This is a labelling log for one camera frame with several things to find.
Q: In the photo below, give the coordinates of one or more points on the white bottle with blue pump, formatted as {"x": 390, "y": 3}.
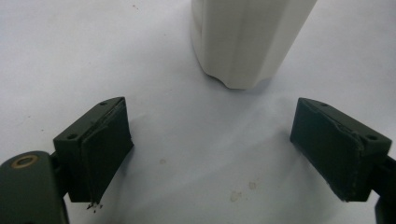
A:
{"x": 243, "y": 40}

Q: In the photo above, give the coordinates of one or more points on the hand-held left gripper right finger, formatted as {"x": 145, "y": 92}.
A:
{"x": 336, "y": 155}

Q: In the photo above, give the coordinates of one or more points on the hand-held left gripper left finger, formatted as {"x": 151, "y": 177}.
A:
{"x": 93, "y": 155}

